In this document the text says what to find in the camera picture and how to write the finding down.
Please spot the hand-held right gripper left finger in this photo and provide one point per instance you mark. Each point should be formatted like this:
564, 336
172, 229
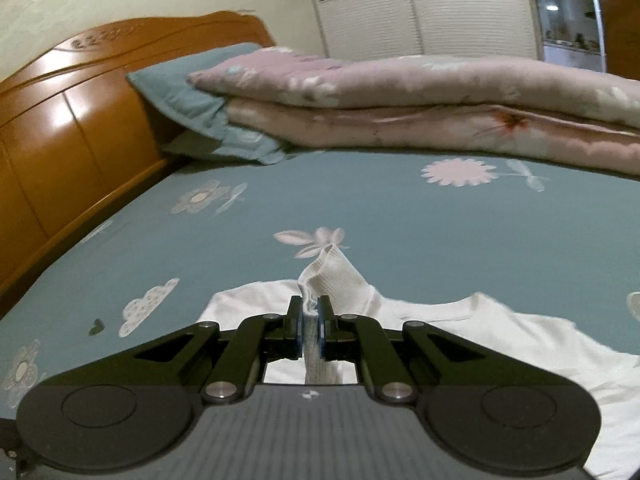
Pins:
299, 331

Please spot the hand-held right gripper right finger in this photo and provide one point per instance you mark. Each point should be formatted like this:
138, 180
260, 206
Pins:
322, 331

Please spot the white bear print sweatshirt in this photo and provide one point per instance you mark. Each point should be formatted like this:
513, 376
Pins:
500, 335

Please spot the bed with teal floral sheet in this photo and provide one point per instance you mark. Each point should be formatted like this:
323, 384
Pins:
425, 235

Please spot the pink floral quilt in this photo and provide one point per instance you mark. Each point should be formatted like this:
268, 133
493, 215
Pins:
425, 95

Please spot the wooden headboard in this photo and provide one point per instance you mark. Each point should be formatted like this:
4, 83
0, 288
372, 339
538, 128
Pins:
75, 135

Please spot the white slatted wardrobe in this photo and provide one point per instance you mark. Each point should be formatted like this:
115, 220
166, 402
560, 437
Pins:
425, 10

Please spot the doorway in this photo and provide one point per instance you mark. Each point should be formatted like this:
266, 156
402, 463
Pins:
565, 10

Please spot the wooden door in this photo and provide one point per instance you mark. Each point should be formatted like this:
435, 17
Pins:
622, 20

